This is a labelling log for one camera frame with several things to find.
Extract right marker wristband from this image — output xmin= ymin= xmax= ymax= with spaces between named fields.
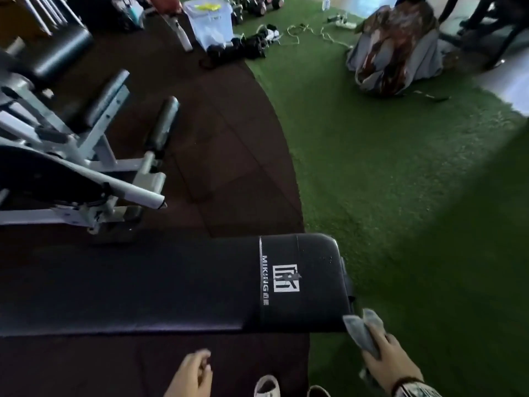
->
xmin=390 ymin=375 xmax=427 ymax=396

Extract person's right forearm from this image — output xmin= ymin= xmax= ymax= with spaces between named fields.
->
xmin=407 ymin=383 xmax=443 ymax=397

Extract person's left hand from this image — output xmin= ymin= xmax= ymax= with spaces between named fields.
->
xmin=164 ymin=348 xmax=214 ymax=397

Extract patterned cloth bundle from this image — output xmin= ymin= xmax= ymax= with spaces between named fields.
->
xmin=346 ymin=0 xmax=460 ymax=98

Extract grey gym machine frame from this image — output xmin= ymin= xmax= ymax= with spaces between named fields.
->
xmin=0 ymin=24 xmax=181 ymax=236

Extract black padded bench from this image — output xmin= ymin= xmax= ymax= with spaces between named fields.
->
xmin=0 ymin=233 xmax=356 ymax=337

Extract clear plastic storage box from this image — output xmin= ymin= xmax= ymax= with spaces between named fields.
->
xmin=181 ymin=0 xmax=234 ymax=52

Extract grey cleaning cloth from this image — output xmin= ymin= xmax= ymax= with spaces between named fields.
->
xmin=342 ymin=308 xmax=389 ymax=381

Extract black white sneaker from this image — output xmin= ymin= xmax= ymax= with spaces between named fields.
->
xmin=256 ymin=23 xmax=284 ymax=42

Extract person's right hand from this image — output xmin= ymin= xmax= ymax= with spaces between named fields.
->
xmin=363 ymin=326 xmax=424 ymax=395

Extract heap of black dumbbells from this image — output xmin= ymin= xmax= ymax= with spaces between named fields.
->
xmin=200 ymin=33 xmax=269 ymax=71

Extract white cable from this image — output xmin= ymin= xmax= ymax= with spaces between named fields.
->
xmin=287 ymin=22 xmax=352 ymax=48

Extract row of dark dumbbells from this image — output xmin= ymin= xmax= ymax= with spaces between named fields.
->
xmin=229 ymin=0 xmax=286 ymax=25

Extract white teal bag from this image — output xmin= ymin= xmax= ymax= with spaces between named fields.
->
xmin=110 ymin=0 xmax=145 ymax=31

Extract chrome weight bars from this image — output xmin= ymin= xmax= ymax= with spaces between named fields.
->
xmin=16 ymin=0 xmax=83 ymax=37

